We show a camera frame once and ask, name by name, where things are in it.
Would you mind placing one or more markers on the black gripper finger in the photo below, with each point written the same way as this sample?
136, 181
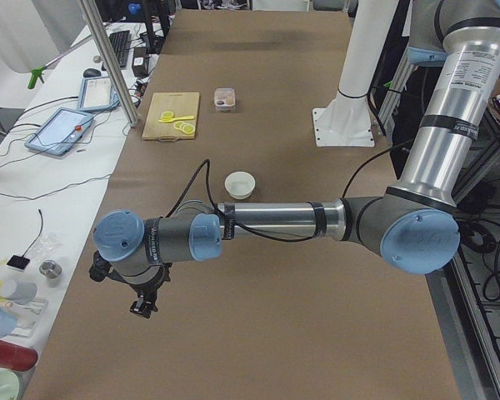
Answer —
139, 306
150, 299

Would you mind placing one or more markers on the clear plastic egg box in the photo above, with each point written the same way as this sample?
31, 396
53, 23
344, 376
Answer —
224, 99

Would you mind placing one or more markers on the lemon slice top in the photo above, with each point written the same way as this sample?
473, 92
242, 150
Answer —
191, 129

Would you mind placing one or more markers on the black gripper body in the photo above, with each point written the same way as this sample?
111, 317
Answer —
142, 304

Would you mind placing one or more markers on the yellow plastic knife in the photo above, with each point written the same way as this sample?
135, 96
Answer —
182, 118

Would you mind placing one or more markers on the blue teach pendant far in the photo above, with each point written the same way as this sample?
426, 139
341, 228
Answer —
96, 95

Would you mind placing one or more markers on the pale green bowl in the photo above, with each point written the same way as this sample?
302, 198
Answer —
11, 385

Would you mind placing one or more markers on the aluminium frame post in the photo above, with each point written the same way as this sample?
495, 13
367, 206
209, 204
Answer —
94, 21

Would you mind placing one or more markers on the blue teach pendant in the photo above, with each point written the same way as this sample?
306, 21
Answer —
96, 95
60, 132

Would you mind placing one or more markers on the black keyboard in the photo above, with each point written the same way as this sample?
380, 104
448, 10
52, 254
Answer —
120, 42

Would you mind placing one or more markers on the white round bowl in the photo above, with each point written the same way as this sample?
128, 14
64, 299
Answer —
240, 184

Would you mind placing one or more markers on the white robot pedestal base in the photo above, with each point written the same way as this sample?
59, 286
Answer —
346, 120

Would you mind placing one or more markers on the grey cup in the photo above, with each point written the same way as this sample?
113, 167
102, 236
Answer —
18, 292

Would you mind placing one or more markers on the small metal cylinder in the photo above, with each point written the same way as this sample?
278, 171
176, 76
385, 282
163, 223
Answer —
50, 269

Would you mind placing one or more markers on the bamboo cutting board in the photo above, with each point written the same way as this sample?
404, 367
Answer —
182, 104

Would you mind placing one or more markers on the blue teach pendant near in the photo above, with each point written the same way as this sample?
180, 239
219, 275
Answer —
60, 132

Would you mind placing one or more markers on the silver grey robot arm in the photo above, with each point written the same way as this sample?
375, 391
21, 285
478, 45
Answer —
411, 226

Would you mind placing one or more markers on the red bottle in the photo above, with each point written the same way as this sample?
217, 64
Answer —
17, 358

